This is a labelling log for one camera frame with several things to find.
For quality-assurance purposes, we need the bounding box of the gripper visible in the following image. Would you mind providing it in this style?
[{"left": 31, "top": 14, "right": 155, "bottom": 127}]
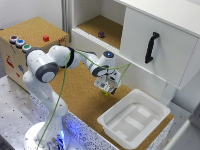
[{"left": 93, "top": 73, "right": 119, "bottom": 95}]

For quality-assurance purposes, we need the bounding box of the yellow block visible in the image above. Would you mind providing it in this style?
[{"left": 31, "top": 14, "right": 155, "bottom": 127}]
[{"left": 102, "top": 90, "right": 111, "bottom": 97}]

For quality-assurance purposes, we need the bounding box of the pink block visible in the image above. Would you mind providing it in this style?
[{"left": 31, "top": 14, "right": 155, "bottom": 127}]
[{"left": 42, "top": 34, "right": 50, "bottom": 43}]

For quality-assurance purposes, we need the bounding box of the white plastic box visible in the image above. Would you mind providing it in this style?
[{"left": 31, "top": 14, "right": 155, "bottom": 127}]
[{"left": 96, "top": 88, "right": 172, "bottom": 150}]

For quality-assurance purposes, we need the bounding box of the white cabinet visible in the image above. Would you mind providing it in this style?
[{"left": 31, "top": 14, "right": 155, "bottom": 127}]
[{"left": 70, "top": 0, "right": 200, "bottom": 108}]

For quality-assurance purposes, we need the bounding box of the white sliding door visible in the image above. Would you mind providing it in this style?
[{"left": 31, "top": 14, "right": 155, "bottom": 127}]
[{"left": 119, "top": 6, "right": 200, "bottom": 90}]

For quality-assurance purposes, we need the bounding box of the green button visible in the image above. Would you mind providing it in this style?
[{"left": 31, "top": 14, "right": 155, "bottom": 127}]
[{"left": 21, "top": 43, "right": 33, "bottom": 54}]

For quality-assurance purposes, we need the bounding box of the wooden drawer box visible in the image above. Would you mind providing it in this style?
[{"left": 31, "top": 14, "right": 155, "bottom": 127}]
[{"left": 0, "top": 16, "right": 71, "bottom": 92}]

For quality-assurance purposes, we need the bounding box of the blue button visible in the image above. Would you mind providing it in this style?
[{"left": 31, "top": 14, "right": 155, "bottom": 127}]
[{"left": 15, "top": 38, "right": 26, "bottom": 48}]

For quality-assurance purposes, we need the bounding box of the red button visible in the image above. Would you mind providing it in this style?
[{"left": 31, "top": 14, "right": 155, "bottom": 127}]
[{"left": 9, "top": 34, "right": 19, "bottom": 44}]

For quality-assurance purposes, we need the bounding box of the black door handle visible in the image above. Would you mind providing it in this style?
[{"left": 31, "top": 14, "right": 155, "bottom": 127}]
[{"left": 144, "top": 31, "right": 160, "bottom": 64}]

